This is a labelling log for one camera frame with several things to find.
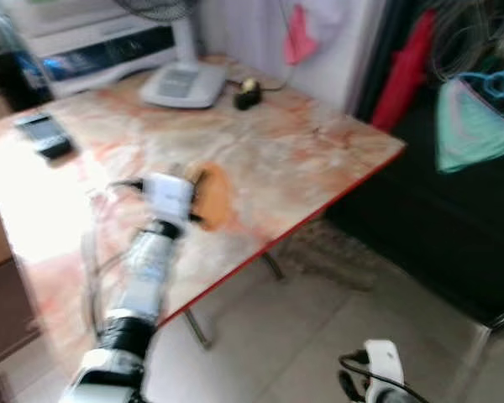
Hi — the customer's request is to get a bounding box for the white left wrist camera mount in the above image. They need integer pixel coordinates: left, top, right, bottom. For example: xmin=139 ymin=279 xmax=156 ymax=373
xmin=141 ymin=173 xmax=196 ymax=223

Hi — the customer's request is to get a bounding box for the brown wooden furniture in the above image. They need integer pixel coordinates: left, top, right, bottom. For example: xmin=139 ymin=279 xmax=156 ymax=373
xmin=0 ymin=181 xmax=43 ymax=374

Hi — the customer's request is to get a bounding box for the marble pattern table red edge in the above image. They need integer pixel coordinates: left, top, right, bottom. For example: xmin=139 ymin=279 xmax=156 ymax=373
xmin=0 ymin=55 xmax=406 ymax=374

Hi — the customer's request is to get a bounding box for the small black tape dispenser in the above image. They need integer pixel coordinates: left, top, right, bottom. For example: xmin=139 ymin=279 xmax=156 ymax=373
xmin=234 ymin=78 xmax=264 ymax=111

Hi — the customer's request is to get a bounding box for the black cabinet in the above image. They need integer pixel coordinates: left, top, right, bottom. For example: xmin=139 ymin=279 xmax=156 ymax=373
xmin=323 ymin=0 xmax=504 ymax=328

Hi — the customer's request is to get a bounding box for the grey patterned doormat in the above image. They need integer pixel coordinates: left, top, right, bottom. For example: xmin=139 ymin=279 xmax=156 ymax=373
xmin=277 ymin=220 xmax=404 ymax=290

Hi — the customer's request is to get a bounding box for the green hanging cloth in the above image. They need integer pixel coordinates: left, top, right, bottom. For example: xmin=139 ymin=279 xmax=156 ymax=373
xmin=435 ymin=76 xmax=504 ymax=175

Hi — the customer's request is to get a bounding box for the red hanging cloth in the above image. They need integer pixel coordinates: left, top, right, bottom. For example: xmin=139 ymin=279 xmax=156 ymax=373
xmin=370 ymin=10 xmax=438 ymax=133

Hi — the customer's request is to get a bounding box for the black phone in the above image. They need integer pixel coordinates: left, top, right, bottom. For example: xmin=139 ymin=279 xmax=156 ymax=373
xmin=14 ymin=112 xmax=74 ymax=160

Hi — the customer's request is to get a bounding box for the pink hanging cloth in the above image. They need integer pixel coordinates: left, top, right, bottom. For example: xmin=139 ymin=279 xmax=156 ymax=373
xmin=283 ymin=4 xmax=320 ymax=66

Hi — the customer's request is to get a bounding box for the white hanging cloth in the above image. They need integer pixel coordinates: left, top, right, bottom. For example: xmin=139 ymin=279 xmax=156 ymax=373
xmin=302 ymin=0 xmax=366 ymax=47

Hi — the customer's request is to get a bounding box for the white printer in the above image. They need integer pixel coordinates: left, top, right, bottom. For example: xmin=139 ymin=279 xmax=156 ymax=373
xmin=0 ymin=0 xmax=181 ymax=97

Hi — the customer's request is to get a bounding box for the white standing fan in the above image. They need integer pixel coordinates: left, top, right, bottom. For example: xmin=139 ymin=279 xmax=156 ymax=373
xmin=113 ymin=0 xmax=228 ymax=110

